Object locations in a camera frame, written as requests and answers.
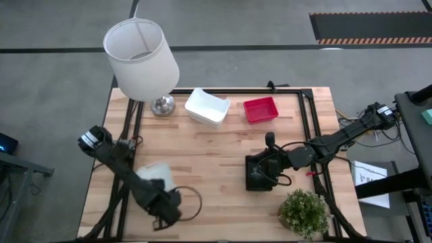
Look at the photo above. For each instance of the small green potted plant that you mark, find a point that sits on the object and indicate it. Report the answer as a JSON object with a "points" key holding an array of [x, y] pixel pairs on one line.
{"points": [[303, 212]]}

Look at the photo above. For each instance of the small red tag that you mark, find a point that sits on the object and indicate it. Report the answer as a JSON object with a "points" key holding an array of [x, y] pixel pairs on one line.
{"points": [[310, 174]]}

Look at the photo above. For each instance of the grey metal stand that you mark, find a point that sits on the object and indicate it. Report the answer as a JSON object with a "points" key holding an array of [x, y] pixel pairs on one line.
{"points": [[20, 162]]}

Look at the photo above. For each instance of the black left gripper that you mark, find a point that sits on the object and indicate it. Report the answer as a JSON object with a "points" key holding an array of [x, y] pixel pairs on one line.
{"points": [[165, 206]]}

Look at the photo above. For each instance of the black frame clamp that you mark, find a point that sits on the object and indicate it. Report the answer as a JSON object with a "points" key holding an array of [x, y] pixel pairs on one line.
{"points": [[271, 87]]}

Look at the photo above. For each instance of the black hazard-striped floor mat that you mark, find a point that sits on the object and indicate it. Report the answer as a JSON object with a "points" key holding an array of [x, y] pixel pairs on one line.
{"points": [[371, 27]]}

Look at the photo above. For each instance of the teal block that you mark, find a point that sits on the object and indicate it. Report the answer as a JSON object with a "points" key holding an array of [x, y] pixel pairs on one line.
{"points": [[428, 116]]}

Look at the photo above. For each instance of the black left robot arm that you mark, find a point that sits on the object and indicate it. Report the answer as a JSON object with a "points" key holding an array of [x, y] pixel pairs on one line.
{"points": [[114, 158]]}

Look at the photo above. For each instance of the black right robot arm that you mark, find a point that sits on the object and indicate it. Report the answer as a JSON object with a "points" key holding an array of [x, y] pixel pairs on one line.
{"points": [[337, 136]]}

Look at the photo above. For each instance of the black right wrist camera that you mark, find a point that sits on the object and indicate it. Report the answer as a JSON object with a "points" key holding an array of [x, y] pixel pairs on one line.
{"points": [[270, 139]]}

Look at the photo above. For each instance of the blue plastic crate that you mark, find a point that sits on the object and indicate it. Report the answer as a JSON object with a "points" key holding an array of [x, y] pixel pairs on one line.
{"points": [[428, 216]]}

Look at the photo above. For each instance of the black metal table frame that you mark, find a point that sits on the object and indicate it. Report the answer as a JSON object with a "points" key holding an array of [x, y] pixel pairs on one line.
{"points": [[236, 91]]}

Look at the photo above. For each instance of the black side cart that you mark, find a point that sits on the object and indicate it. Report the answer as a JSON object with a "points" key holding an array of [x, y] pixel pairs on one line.
{"points": [[413, 135]]}

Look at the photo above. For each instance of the dark device with blue light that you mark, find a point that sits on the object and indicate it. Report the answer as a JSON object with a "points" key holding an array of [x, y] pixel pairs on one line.
{"points": [[8, 143]]}

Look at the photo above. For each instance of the white printed paper sheet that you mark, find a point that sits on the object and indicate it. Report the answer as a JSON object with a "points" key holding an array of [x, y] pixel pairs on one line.
{"points": [[366, 168]]}

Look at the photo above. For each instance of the white shade silver table lamp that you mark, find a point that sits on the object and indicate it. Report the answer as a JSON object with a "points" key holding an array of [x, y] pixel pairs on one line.
{"points": [[145, 77]]}

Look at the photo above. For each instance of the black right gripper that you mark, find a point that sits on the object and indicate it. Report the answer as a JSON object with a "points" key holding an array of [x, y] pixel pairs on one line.
{"points": [[270, 165]]}

